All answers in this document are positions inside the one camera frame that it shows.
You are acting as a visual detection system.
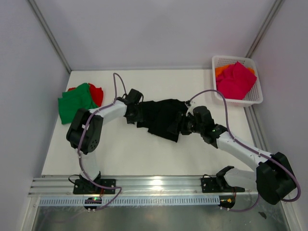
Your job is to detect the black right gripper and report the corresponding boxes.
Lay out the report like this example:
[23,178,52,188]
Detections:
[167,112,204,136]

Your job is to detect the black t shirt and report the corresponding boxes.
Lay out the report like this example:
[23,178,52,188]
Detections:
[137,99,188,142]

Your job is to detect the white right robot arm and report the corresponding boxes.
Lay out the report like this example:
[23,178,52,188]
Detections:
[168,106,300,205]

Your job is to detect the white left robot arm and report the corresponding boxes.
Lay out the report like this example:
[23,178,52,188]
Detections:
[66,89,143,193]

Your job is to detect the red t shirt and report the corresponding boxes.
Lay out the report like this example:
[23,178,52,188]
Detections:
[62,83,104,109]

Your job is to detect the green t shirt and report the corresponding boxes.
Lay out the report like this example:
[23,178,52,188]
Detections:
[58,83,102,125]

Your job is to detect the orange t shirt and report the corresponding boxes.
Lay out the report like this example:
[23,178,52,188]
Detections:
[215,64,255,77]

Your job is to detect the pink t shirt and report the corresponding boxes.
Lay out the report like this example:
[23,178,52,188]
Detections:
[215,62,257,100]

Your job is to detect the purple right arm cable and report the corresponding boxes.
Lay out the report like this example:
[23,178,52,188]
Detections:
[185,89,301,212]

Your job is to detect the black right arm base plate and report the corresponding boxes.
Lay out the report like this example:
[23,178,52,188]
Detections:
[200,174,245,193]

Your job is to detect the grey slotted cable duct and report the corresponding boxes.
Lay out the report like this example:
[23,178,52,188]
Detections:
[38,195,220,206]

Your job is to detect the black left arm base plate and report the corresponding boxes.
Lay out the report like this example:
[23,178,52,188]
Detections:
[73,178,116,195]

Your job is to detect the aluminium front rail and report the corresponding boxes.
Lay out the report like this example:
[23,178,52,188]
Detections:
[28,176,256,197]

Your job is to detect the left rear frame post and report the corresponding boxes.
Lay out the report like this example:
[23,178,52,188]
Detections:
[26,0,72,74]

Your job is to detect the frame post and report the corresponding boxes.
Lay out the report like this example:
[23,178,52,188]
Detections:
[26,0,72,74]
[245,0,285,58]

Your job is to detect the right rear frame post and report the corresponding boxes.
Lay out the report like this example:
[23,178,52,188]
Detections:
[245,0,285,58]

